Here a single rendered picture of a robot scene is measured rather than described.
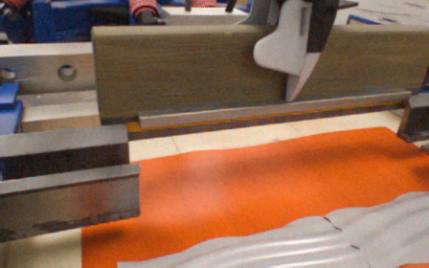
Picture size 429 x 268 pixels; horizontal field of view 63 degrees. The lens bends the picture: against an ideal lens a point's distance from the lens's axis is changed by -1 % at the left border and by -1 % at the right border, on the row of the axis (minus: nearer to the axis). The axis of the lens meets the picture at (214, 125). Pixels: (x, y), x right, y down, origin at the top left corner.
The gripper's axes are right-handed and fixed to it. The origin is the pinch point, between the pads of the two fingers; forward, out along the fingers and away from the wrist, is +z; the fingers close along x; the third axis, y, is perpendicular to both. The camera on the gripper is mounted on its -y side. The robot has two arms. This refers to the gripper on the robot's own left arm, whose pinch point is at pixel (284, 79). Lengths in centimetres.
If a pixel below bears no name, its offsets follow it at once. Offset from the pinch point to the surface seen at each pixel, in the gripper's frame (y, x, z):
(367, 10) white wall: -200, -199, 25
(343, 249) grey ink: 0.9, 13.5, 9.4
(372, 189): -7.9, 7.3, 9.8
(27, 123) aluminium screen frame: 24.7, -9.2, 6.6
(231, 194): 6.6, 4.1, 9.8
